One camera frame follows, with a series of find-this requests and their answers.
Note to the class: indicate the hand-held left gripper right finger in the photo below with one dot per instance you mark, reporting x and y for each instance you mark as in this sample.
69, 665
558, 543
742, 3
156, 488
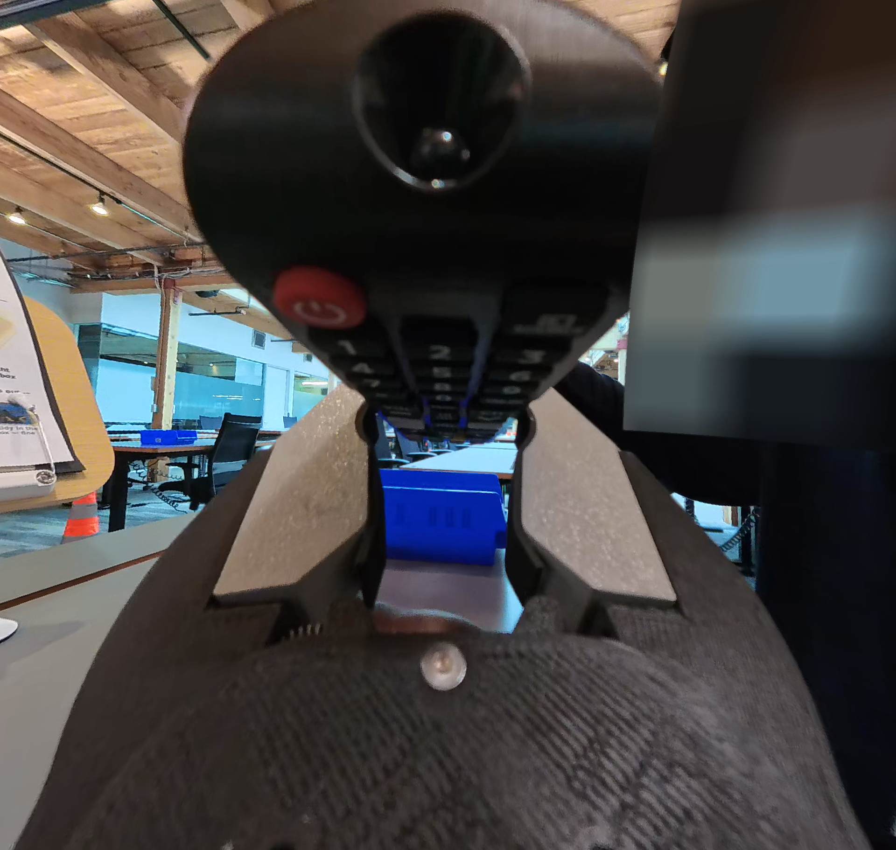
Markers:
588, 514

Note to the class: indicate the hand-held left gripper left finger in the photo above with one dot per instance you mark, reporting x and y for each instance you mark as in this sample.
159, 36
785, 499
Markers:
294, 500

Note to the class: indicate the black remote with red button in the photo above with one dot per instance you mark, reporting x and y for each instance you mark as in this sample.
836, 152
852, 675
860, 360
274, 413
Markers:
294, 164

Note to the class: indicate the black office chair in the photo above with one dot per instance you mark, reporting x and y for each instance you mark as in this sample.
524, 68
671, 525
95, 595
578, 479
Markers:
231, 447

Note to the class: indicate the grey office table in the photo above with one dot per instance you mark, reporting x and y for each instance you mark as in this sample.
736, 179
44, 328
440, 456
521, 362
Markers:
469, 459

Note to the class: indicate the small blue tray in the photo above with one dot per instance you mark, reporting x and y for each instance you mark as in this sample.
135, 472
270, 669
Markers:
168, 437

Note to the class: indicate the wooden office desk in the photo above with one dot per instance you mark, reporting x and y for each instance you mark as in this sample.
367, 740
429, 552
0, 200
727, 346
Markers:
161, 447

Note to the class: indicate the blue plastic bin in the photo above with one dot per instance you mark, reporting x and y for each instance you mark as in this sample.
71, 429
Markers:
441, 517

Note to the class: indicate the orange traffic cone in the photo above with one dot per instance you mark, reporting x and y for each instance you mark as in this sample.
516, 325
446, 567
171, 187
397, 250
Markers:
81, 520

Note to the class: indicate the rounded wooden board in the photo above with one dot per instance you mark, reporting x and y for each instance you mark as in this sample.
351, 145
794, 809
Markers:
80, 402

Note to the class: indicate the printed instruction sheet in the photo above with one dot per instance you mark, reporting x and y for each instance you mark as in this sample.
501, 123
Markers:
24, 388

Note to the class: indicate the white stand base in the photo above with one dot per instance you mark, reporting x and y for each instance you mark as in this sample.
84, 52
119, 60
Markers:
5, 631

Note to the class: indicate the ceiling spot light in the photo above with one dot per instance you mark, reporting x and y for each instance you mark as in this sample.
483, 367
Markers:
16, 217
100, 206

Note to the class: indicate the wooden support post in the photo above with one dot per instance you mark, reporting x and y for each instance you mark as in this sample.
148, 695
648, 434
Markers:
166, 360

